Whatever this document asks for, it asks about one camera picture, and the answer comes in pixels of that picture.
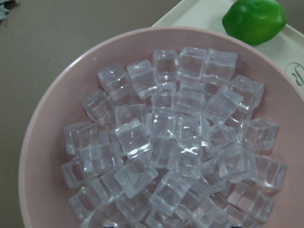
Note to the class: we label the pile of clear ice cubes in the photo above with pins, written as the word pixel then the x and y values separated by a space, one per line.
pixel 171 143

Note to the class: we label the pink bowl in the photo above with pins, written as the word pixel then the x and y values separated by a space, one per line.
pixel 43 193

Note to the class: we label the green lime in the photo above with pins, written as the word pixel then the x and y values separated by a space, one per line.
pixel 254 21

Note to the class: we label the cream rabbit tray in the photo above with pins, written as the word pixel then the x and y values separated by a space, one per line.
pixel 286 49

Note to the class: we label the grey and purple cloth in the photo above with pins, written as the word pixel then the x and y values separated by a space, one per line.
pixel 4 7

